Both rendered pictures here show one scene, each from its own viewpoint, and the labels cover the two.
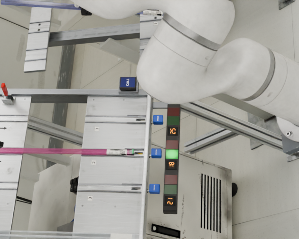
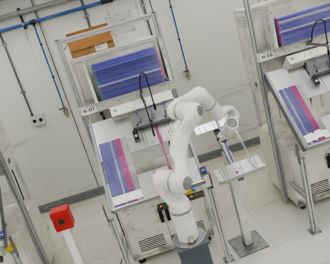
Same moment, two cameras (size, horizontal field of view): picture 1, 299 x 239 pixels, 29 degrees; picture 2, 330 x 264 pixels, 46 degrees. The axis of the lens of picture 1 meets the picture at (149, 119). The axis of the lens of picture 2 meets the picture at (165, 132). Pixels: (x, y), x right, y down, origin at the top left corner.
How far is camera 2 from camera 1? 1.31 m
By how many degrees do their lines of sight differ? 28
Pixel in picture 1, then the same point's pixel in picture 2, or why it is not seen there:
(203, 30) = (170, 184)
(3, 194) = (142, 143)
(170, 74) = (156, 180)
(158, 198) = not seen: hidden behind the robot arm
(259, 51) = (182, 208)
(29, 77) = (253, 121)
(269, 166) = (220, 251)
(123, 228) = (144, 192)
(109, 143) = not seen: hidden behind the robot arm
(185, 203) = not seen: hidden behind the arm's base
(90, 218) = (144, 178)
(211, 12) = (175, 184)
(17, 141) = (165, 139)
